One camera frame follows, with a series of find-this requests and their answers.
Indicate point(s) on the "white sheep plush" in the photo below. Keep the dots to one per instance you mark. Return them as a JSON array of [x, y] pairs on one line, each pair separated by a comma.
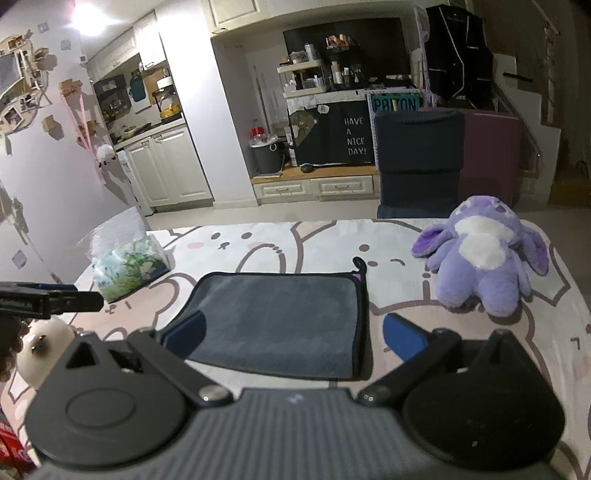
[[105, 154]]

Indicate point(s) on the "purple plush toy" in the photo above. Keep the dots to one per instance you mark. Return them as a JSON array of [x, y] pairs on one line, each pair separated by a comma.
[[480, 258]]

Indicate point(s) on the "red packet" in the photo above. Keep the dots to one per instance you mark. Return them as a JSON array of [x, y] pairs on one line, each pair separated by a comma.
[[11, 450]]

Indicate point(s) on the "black printed cloth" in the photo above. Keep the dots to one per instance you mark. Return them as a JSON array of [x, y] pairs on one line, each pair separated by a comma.
[[337, 138]]

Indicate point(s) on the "floral tissue pack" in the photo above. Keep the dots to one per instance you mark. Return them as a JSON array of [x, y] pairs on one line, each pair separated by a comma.
[[129, 267]]

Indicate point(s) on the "white drawer cabinet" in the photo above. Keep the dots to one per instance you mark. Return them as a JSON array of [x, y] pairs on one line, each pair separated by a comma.
[[318, 185]]

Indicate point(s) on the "grey towel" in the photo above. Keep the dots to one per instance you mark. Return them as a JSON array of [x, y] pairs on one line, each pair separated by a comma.
[[281, 318]]

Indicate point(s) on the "red-lidded jar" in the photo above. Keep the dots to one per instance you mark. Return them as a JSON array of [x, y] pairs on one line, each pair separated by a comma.
[[256, 134]]

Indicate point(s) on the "white shelf rack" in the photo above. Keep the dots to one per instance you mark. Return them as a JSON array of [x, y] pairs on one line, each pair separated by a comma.
[[304, 78]]

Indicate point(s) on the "white kitchen cabinet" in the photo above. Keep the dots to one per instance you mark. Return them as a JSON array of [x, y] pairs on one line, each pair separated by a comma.
[[171, 166]]

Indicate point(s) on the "wooden wall decoration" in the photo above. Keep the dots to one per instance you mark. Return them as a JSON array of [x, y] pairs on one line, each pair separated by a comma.
[[21, 83]]

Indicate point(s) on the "small black object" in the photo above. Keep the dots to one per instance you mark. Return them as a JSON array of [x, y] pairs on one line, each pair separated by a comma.
[[306, 168]]

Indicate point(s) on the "grey trash bin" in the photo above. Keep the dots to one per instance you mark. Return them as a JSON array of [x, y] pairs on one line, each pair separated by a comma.
[[267, 157]]

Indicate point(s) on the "white round object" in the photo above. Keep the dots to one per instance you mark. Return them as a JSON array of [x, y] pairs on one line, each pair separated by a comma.
[[48, 344]]

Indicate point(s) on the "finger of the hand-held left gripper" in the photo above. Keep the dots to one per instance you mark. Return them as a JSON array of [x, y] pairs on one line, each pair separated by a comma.
[[76, 301]]

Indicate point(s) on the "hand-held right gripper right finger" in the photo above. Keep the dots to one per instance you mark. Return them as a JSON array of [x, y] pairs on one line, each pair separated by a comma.
[[402, 336]]

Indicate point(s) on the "maroon folded mat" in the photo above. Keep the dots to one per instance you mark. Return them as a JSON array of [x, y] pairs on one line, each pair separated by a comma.
[[491, 157]]

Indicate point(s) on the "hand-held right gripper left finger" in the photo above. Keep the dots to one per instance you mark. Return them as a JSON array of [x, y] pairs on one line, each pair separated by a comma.
[[183, 330]]

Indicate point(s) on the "green sign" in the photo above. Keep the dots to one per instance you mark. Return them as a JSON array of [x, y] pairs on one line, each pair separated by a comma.
[[397, 102]]

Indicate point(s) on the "person's left hand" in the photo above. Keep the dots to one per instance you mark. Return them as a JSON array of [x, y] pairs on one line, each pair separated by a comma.
[[10, 350]]

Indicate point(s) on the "kitchen appliance with yellow contents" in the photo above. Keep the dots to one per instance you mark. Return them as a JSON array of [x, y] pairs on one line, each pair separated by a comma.
[[165, 99]]

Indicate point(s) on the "black hanging jacket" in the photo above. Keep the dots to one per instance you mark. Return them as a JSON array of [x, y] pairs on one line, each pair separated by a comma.
[[457, 50]]

